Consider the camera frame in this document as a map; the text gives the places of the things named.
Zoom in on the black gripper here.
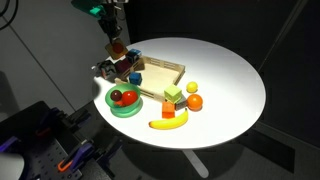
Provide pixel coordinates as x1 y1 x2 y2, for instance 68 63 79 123
98 4 121 37

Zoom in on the orange and white cube toy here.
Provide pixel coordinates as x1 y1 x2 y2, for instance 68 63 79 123
105 38 128 60

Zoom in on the blue and white cube toy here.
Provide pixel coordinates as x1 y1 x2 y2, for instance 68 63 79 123
126 49 142 64

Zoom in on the maroon cube toy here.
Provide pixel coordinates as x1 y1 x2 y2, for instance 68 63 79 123
115 59 132 74

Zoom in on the blue cube block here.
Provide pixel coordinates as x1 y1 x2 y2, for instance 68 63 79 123
129 72 142 85

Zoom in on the light wooden tray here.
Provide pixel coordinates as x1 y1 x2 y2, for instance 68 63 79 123
115 56 185 102

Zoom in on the dark purple plum toy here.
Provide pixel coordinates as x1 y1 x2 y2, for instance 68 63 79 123
110 90 122 101

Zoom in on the red tomato toy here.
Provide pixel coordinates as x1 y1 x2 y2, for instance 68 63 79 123
122 91 138 106

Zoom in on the orange carrot piece toy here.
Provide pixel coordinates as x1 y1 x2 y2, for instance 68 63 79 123
114 101 124 107

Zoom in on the lime green cube block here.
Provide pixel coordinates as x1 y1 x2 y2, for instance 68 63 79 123
164 84 182 103

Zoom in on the orange cube block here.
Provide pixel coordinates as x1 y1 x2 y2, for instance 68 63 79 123
162 102 175 118

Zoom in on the yellow lemon toy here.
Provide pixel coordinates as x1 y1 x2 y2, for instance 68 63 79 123
186 81 198 93

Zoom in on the dark grey cube block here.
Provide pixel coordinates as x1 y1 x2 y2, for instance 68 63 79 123
175 96 187 110

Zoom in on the orange fruit toy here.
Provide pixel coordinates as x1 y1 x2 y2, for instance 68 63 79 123
187 94 203 111

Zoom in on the yellow banana toy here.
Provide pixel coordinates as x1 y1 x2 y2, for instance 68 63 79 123
148 109 189 130

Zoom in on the green translucent plastic bowl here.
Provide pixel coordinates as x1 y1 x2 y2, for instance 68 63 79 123
105 83 142 118

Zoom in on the white round table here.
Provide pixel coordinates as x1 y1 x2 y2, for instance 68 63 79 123
94 38 266 178

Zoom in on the purple orange clamp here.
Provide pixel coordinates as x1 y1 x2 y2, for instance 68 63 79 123
57 142 94 172

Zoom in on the perforated metal board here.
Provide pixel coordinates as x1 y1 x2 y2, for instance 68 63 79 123
0 136 83 180

